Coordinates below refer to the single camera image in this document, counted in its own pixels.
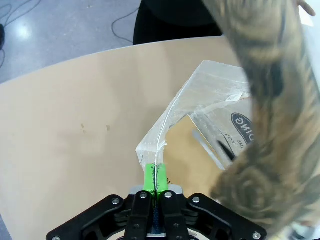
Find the black chair base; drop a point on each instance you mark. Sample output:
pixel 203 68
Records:
pixel 170 22

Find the tattooed left hand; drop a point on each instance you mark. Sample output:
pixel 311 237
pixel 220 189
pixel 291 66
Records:
pixel 265 190

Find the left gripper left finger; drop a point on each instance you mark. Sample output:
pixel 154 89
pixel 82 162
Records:
pixel 150 177

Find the clear printed shopping bag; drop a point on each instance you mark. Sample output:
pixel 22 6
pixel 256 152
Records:
pixel 212 82

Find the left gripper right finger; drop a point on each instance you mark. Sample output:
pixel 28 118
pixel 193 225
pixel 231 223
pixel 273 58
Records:
pixel 162 177

